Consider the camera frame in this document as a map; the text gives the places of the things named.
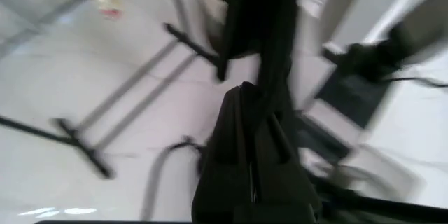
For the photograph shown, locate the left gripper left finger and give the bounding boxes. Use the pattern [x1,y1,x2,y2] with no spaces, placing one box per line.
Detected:
[191,85,253,222]

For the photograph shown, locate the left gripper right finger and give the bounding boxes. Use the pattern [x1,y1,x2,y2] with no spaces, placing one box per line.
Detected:
[241,80,321,222]

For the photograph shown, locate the black garment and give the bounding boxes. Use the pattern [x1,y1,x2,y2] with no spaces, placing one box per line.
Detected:
[218,0,302,141]

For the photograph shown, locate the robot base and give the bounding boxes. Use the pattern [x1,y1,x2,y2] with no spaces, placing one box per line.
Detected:
[297,0,448,224]

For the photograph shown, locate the black clothes rack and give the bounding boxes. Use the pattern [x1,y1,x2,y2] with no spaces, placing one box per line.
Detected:
[0,0,230,180]

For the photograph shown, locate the black cable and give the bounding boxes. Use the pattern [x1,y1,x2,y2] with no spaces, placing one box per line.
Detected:
[139,135,206,222]
[384,76,448,89]

